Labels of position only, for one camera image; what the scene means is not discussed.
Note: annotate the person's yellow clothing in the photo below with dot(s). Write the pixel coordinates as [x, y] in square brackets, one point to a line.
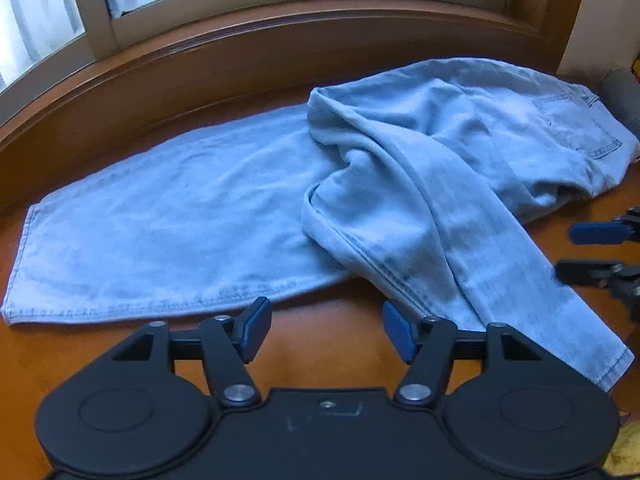
[625, 452]

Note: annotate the grey rolled cloth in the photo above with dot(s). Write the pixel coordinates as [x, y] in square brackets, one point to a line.
[625, 97]

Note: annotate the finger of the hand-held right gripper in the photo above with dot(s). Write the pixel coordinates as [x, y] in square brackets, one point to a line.
[595, 234]
[585, 272]

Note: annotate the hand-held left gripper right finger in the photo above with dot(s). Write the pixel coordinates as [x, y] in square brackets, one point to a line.
[399, 332]

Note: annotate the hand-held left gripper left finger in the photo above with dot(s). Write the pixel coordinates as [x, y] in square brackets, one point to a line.
[252, 330]

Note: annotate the window with metal frame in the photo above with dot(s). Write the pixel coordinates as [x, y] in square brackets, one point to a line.
[90, 10]

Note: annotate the wooden window surround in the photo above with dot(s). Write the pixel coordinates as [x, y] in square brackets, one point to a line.
[225, 55]

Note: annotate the light blue jeans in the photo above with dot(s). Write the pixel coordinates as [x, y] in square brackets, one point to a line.
[175, 220]

